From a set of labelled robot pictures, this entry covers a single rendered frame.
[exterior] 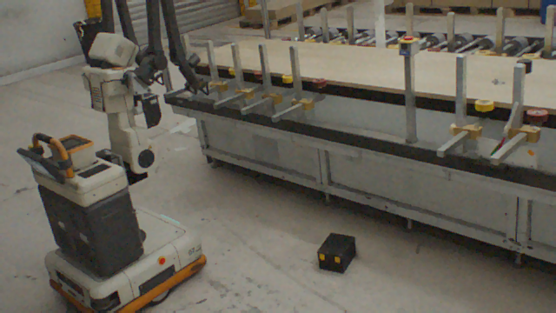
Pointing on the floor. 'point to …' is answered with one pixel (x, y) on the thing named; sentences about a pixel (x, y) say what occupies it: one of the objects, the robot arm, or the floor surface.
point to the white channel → (379, 23)
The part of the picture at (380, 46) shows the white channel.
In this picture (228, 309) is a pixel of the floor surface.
